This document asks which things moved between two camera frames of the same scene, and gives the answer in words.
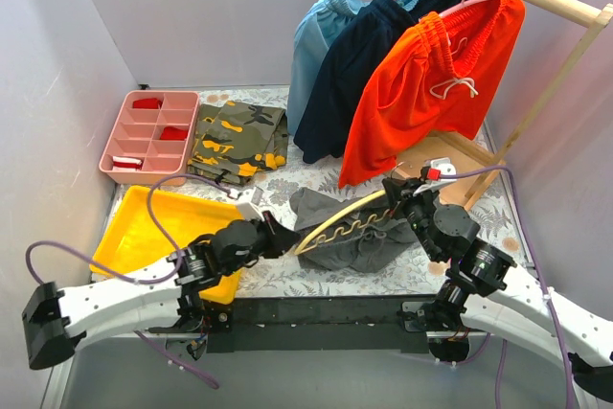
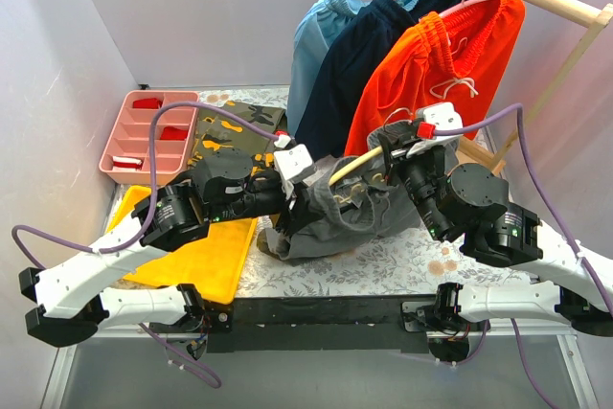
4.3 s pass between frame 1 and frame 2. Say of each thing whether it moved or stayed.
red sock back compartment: stayed
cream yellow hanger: moved
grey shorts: moved
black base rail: stayed
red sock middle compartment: stayed
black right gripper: moved
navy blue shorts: stayed
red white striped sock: stayed
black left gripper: moved
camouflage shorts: stayed
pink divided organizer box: stayed
